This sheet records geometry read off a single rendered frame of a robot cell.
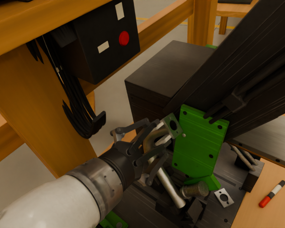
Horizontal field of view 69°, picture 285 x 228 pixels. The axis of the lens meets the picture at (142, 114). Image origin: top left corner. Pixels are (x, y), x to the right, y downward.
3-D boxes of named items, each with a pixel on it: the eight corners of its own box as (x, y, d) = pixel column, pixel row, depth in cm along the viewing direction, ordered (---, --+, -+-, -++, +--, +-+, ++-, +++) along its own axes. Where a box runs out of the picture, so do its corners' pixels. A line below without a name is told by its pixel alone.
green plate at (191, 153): (218, 169, 61) (239, 108, 49) (207, 187, 55) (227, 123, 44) (184, 151, 67) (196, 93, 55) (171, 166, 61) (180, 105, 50)
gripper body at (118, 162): (131, 197, 33) (160, 166, 40) (105, 151, 33) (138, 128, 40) (106, 201, 38) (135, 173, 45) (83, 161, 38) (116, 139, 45)
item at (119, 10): (142, 51, 55) (134, -12, 45) (96, 86, 46) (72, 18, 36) (109, 42, 61) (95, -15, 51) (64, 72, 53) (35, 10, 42)
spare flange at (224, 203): (213, 193, 71) (213, 192, 70) (223, 188, 72) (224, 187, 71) (223, 208, 67) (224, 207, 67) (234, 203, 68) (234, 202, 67)
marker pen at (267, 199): (280, 181, 71) (282, 178, 70) (285, 184, 70) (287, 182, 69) (257, 205, 67) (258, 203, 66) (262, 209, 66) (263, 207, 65)
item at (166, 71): (208, 116, 96) (218, 49, 72) (173, 164, 81) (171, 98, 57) (174, 102, 105) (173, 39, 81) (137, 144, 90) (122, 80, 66)
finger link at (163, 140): (163, 140, 47) (165, 143, 47) (177, 128, 53) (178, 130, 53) (154, 143, 49) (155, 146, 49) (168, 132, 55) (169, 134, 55)
